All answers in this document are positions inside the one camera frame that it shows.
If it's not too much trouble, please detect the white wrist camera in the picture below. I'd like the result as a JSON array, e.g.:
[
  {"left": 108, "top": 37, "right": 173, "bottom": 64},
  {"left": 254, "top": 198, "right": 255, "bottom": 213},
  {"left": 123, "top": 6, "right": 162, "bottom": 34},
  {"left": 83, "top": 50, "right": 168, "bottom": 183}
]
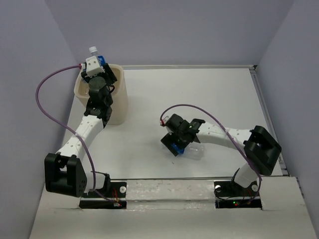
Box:
[
  {"left": 160, "top": 116, "right": 173, "bottom": 135},
  {"left": 86, "top": 56, "right": 105, "bottom": 77}
]

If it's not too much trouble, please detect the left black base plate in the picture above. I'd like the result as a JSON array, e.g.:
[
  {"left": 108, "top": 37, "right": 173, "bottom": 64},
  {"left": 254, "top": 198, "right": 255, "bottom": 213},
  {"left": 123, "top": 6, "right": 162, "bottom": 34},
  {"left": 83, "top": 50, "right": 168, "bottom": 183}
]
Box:
[{"left": 79, "top": 181, "right": 127, "bottom": 210}]

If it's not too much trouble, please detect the blue label bottle lowest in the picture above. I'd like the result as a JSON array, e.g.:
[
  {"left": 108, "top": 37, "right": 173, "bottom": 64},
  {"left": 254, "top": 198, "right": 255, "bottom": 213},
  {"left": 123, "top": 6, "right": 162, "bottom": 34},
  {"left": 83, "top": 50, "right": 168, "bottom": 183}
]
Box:
[{"left": 177, "top": 142, "right": 205, "bottom": 160}]

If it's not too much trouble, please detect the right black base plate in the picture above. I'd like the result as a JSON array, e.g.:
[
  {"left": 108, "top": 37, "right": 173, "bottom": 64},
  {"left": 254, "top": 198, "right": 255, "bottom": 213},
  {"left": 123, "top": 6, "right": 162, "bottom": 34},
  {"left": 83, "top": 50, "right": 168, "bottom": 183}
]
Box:
[{"left": 214, "top": 181, "right": 262, "bottom": 209}]

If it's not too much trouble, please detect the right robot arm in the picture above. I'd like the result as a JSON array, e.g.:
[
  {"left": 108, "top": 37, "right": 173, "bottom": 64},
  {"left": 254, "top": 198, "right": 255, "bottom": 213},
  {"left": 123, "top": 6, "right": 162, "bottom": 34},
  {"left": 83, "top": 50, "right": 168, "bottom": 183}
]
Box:
[{"left": 160, "top": 114, "right": 282, "bottom": 195}]

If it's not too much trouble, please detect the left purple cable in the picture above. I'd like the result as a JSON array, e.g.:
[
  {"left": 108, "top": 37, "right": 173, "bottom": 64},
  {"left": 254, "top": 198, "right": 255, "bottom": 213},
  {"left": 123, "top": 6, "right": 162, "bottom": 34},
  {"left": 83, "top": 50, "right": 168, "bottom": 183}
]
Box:
[{"left": 36, "top": 64, "right": 123, "bottom": 208}]

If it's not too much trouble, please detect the beige plastic bin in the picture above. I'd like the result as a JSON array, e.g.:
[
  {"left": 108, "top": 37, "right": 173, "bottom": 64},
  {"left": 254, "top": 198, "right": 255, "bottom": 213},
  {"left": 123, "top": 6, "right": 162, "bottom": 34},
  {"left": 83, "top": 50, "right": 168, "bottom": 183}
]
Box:
[{"left": 74, "top": 64, "right": 129, "bottom": 125}]

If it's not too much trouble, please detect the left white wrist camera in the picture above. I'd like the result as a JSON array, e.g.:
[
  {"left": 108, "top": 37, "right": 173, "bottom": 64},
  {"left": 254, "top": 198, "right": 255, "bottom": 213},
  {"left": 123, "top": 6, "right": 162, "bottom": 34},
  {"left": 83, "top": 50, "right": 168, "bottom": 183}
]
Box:
[{"left": 86, "top": 56, "right": 105, "bottom": 77}]

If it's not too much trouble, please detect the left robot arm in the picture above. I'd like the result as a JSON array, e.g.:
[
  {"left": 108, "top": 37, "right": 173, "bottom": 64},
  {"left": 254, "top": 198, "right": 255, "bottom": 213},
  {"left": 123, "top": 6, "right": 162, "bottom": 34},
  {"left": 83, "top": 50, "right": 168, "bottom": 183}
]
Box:
[{"left": 44, "top": 63, "right": 117, "bottom": 198}]

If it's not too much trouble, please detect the blue label bottle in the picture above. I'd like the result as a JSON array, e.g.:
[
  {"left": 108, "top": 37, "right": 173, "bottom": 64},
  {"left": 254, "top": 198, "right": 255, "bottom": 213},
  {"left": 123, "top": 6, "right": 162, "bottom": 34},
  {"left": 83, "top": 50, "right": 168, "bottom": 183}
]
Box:
[{"left": 89, "top": 46, "right": 106, "bottom": 66}]

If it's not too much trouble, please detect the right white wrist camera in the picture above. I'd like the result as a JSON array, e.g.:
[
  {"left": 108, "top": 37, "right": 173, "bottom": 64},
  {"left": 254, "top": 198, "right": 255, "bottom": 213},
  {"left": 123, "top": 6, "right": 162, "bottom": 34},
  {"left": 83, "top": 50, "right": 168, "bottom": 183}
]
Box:
[{"left": 160, "top": 116, "right": 173, "bottom": 135}]

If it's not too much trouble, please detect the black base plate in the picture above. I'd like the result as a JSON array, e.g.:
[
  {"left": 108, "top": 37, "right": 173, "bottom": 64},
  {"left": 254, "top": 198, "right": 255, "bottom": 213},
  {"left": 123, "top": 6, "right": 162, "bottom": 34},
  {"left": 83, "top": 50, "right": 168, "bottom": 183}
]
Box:
[
  {"left": 214, "top": 181, "right": 262, "bottom": 209},
  {"left": 79, "top": 181, "right": 127, "bottom": 210}
]

